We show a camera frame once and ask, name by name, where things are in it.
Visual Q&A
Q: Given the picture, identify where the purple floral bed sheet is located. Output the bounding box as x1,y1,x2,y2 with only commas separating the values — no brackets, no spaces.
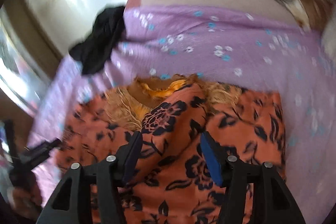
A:
28,5,336,224

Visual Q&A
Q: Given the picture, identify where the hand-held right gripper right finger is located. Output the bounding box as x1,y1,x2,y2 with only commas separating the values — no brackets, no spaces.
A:
201,132,306,224

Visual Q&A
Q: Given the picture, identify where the orange black floral garment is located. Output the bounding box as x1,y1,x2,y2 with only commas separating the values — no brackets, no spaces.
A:
56,74,287,224

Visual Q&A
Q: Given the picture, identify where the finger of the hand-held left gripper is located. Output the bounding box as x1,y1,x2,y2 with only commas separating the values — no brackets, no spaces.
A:
31,138,63,161

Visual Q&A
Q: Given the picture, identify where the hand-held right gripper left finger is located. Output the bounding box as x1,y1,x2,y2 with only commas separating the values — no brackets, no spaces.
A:
37,132,143,224

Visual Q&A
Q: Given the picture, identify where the black cloth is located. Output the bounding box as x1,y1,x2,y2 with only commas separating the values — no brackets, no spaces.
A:
69,6,126,75

